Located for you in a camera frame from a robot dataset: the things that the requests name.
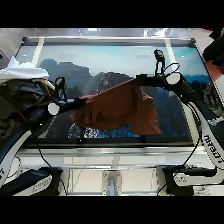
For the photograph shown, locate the silver frame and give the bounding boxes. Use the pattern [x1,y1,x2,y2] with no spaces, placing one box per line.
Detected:
[14,34,224,197]

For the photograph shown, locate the brown T-shirt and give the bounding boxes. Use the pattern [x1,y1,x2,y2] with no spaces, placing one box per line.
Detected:
[70,79,163,137]

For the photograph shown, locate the black cable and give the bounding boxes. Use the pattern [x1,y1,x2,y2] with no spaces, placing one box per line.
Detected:
[155,131,203,197]
[30,132,68,197]

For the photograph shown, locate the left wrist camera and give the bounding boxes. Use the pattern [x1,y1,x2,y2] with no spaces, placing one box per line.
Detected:
[53,76,68,102]

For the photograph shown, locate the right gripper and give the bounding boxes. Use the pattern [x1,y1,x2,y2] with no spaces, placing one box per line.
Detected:
[134,73,162,89]

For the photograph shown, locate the black garment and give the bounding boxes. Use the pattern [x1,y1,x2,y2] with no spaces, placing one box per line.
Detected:
[202,28,224,68]

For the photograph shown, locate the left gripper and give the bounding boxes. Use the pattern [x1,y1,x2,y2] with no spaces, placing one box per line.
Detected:
[65,96,89,113]

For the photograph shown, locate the heap of clothes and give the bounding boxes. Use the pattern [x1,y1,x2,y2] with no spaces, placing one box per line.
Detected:
[0,78,57,143]

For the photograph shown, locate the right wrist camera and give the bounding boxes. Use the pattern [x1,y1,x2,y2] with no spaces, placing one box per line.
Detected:
[152,48,167,76]

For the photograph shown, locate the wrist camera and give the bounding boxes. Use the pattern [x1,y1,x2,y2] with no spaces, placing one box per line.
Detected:
[53,76,68,102]
[152,48,167,76]

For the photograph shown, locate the white garment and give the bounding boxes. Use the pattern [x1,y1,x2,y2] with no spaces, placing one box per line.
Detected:
[0,55,51,85]

